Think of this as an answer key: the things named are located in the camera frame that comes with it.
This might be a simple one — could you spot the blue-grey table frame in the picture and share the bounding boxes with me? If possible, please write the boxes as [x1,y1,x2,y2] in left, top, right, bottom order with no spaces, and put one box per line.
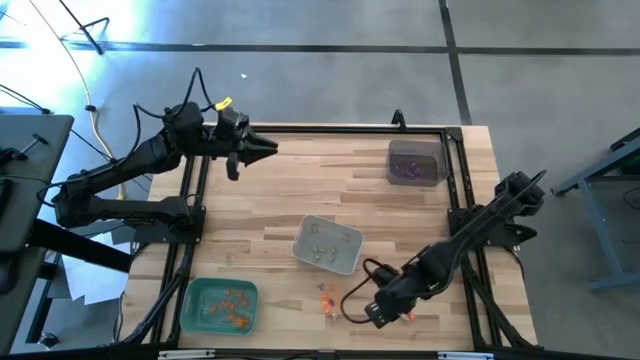
[549,127,640,293]

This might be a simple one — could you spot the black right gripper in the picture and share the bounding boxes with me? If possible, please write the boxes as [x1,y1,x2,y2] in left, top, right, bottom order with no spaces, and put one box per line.
[365,274,429,330]

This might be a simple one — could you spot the green plastic bin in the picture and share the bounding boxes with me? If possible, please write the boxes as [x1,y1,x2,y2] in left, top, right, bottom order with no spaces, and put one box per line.
[179,277,260,337]

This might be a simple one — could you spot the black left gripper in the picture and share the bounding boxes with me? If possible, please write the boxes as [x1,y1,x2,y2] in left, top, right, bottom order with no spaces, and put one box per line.
[199,117,279,182]

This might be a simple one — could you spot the black desk clamp tool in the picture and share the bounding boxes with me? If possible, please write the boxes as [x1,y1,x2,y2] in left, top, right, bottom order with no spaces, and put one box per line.
[0,132,51,169]

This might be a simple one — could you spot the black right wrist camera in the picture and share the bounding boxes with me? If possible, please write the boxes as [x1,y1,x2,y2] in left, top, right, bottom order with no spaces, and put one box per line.
[369,266,400,289]

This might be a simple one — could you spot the dark grey side desk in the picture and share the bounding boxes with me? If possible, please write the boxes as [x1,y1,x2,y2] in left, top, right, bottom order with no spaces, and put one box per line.
[0,113,75,354]

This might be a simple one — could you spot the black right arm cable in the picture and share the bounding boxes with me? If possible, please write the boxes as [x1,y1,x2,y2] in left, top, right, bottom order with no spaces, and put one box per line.
[339,257,386,326]

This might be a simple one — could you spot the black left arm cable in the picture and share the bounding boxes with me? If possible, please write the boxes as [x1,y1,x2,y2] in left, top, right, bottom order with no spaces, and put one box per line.
[132,67,219,121]

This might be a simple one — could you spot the black tripod stand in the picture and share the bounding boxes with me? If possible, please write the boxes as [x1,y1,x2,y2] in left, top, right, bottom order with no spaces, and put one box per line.
[56,0,111,56]

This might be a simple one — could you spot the dark translucent plastic bin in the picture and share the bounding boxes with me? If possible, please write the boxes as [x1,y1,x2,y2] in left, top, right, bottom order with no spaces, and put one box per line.
[386,139,449,188]

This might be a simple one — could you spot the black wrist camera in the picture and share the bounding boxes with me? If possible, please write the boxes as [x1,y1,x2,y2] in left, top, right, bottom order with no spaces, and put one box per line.
[369,266,400,289]
[215,107,250,132]

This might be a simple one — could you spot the white plastic bin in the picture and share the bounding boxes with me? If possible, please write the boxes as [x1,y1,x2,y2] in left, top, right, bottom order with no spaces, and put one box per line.
[291,214,365,276]

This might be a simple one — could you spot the black desk support frame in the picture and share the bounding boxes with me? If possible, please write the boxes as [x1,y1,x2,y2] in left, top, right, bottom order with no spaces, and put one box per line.
[24,218,134,346]

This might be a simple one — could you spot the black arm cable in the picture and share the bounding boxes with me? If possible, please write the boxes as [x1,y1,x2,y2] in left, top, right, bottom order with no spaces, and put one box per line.
[132,67,219,121]
[339,257,386,326]

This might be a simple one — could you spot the white paper sheets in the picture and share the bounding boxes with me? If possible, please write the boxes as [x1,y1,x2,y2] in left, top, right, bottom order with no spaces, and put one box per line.
[60,231,132,307]

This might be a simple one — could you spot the black aluminium table frame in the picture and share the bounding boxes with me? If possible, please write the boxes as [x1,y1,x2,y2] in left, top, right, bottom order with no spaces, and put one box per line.
[115,109,540,354]

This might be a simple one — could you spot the thin black floor cable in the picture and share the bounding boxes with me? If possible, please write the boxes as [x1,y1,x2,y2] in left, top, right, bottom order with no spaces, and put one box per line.
[0,83,54,116]

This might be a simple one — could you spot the white bar handle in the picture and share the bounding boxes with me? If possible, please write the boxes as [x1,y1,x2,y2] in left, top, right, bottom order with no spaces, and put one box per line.
[157,348,217,360]
[437,351,495,360]

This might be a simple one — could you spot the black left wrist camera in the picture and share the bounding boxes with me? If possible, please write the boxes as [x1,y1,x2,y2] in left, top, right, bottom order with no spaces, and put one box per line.
[215,107,250,132]

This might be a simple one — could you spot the yellow floor hose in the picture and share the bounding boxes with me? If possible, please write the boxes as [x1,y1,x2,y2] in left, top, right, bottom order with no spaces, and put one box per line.
[27,0,126,201]

